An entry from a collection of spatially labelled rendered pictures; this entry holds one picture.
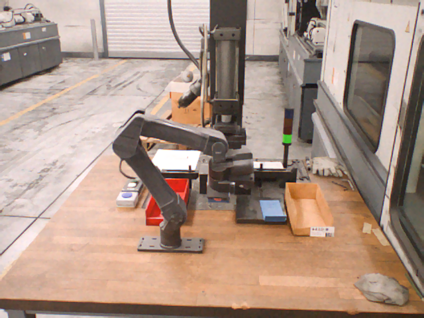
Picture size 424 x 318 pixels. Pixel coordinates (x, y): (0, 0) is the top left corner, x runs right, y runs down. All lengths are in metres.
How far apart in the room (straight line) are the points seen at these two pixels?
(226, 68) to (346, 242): 0.69
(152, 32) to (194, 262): 9.95
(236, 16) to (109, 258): 0.90
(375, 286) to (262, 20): 9.74
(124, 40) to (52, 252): 10.05
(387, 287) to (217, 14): 1.01
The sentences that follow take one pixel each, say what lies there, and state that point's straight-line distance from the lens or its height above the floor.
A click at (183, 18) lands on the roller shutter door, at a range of 10.76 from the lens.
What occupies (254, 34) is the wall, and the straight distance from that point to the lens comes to 10.67.
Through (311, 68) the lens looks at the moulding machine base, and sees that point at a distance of 4.54.
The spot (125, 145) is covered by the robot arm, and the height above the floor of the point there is 1.25.
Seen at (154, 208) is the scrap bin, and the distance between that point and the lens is 1.48.
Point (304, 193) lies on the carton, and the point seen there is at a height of 0.93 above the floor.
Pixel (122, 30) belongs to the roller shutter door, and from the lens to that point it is 11.17.
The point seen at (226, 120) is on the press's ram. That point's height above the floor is 1.19.
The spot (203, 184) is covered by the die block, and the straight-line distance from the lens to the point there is 1.56.
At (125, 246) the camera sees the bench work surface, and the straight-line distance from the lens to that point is 1.30.
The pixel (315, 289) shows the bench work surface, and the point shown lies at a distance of 1.15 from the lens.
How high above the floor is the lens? 1.62
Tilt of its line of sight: 22 degrees down
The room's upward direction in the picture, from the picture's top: straight up
